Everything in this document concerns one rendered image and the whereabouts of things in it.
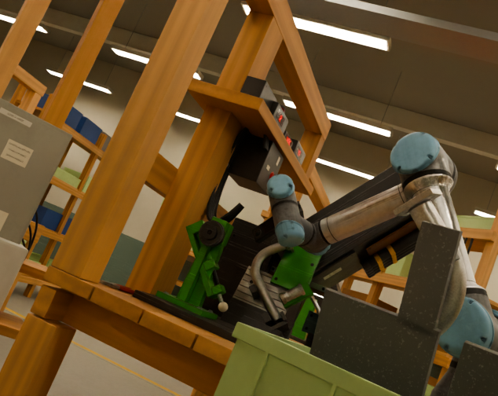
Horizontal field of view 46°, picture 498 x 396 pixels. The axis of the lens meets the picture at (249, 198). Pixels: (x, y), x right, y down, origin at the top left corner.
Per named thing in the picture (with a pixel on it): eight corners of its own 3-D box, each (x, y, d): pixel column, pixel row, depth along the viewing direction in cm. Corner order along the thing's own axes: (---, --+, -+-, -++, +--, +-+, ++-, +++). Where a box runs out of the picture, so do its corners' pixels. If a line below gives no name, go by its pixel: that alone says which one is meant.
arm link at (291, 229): (317, 244, 162) (309, 210, 168) (296, 231, 154) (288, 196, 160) (294, 255, 165) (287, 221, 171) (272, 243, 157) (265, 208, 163)
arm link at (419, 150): (515, 360, 123) (449, 145, 150) (496, 346, 112) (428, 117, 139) (459, 372, 128) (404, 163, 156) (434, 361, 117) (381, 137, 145)
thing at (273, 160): (269, 196, 209) (285, 159, 211) (257, 182, 193) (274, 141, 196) (238, 185, 213) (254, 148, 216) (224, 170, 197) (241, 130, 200)
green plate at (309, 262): (304, 303, 192) (329, 249, 200) (302, 294, 185) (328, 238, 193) (273, 290, 196) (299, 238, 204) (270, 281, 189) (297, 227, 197)
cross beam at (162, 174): (251, 255, 275) (258, 238, 277) (122, 163, 155) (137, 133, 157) (242, 251, 277) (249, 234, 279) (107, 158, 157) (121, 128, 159)
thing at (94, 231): (248, 326, 276) (324, 141, 292) (79, 278, 139) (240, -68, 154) (232, 319, 279) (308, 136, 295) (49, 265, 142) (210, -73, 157)
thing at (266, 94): (269, 119, 196) (277, 100, 197) (258, 100, 182) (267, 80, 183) (250, 114, 198) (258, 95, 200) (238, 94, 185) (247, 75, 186)
